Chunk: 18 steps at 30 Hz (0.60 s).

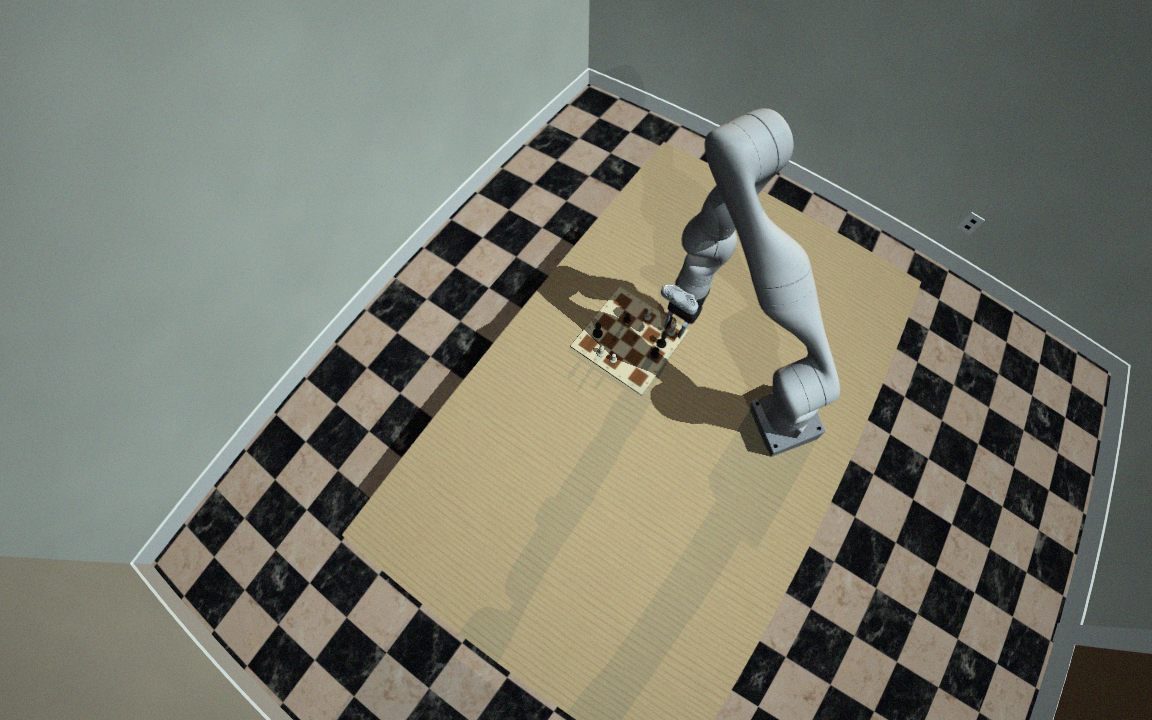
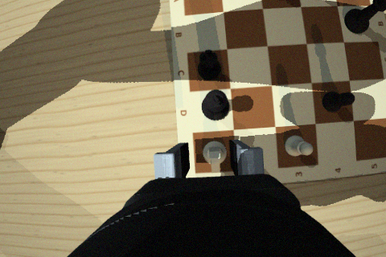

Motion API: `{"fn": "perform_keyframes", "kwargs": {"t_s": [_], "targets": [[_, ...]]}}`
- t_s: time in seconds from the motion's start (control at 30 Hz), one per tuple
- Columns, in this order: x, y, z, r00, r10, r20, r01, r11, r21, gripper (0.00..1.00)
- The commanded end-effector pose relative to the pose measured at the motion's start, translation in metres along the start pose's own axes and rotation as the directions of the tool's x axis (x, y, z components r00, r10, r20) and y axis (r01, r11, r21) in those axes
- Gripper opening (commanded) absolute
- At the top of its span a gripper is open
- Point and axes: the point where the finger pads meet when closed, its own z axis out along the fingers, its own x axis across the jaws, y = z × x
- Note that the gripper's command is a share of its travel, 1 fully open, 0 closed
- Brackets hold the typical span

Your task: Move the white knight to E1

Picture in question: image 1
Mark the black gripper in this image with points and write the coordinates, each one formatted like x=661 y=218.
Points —
x=687 y=298

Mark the brown and cream chessboard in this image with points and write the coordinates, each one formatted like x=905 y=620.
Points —
x=632 y=342

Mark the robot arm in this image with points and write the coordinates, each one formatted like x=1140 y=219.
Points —
x=740 y=153

